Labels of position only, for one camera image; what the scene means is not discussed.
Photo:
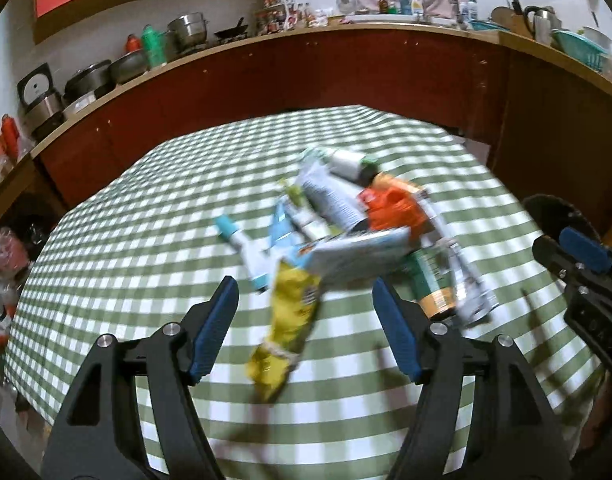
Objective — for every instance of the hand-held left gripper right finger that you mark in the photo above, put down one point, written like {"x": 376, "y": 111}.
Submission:
{"x": 398, "y": 330}

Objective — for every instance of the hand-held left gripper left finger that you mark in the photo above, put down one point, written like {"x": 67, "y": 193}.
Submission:
{"x": 213, "y": 330}

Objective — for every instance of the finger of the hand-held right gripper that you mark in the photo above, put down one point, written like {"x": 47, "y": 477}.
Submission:
{"x": 583, "y": 250}
{"x": 551, "y": 255}

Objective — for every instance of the green can with orange band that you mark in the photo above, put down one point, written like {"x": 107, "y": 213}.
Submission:
{"x": 433, "y": 285}

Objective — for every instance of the yellow snack bag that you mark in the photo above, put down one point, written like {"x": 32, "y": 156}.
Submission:
{"x": 291, "y": 310}

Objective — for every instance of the orange packet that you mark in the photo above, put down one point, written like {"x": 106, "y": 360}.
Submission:
{"x": 393, "y": 210}

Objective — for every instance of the white paper wrapper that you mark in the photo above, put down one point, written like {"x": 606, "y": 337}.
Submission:
{"x": 308, "y": 222}

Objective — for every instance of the white printed pouch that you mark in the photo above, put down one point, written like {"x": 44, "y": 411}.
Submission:
{"x": 331, "y": 195}

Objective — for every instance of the person's right forearm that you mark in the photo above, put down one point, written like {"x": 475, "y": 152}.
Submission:
{"x": 606, "y": 420}

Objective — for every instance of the white tube with teal cap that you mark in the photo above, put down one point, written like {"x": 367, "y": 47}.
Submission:
{"x": 246, "y": 252}

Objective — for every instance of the green checked tablecloth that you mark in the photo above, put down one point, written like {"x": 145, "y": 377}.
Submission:
{"x": 136, "y": 240}

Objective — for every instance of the light blue packet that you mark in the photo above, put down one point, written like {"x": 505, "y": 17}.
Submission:
{"x": 281, "y": 230}

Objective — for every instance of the small green yellow wrapper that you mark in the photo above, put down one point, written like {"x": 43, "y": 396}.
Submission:
{"x": 296, "y": 194}

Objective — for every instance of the white bottle with green cap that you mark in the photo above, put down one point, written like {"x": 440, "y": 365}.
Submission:
{"x": 348, "y": 162}

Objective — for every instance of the teal plastic basket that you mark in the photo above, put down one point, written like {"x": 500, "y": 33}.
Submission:
{"x": 581, "y": 50}

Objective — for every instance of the white bowl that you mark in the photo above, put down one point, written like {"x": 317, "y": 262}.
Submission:
{"x": 598, "y": 36}

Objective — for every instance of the pink plastic bag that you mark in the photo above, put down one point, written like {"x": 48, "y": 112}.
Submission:
{"x": 8, "y": 255}

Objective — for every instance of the steel kettle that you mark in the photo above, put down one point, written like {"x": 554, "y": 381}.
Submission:
{"x": 543, "y": 22}

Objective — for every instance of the wooden cutting board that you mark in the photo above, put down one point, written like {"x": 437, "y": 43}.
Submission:
{"x": 508, "y": 21}

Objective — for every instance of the teal tray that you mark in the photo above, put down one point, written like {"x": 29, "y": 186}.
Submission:
{"x": 485, "y": 25}

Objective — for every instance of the small chrome faucet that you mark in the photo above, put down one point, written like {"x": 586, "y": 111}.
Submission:
{"x": 453, "y": 7}

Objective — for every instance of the red kitchen counter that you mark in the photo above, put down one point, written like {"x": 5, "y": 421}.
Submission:
{"x": 336, "y": 70}

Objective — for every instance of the steel mixing bowl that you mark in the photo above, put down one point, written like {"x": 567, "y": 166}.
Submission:
{"x": 128, "y": 66}

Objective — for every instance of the black cooking pot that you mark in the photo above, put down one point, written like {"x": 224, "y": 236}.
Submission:
{"x": 88, "y": 80}

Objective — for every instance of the yellow dish soap bottle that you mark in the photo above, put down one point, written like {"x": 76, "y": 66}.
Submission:
{"x": 417, "y": 6}

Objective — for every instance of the green plastic bottle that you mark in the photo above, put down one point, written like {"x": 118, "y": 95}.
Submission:
{"x": 153, "y": 47}

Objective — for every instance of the blue bottle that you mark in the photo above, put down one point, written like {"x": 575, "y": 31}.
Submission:
{"x": 405, "y": 5}

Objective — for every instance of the rice cooker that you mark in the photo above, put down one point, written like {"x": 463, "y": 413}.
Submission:
{"x": 38, "y": 95}

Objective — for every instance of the red bottle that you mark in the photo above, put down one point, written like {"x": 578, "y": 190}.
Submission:
{"x": 132, "y": 44}

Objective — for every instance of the steel stockpot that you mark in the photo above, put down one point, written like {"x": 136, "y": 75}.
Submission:
{"x": 188, "y": 32}

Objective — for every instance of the black wok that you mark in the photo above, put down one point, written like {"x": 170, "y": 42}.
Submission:
{"x": 231, "y": 31}

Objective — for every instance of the brown glass bottle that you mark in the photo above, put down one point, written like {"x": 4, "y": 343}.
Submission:
{"x": 383, "y": 4}

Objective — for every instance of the row of condiment bottles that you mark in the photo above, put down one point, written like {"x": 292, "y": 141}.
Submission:
{"x": 286, "y": 15}

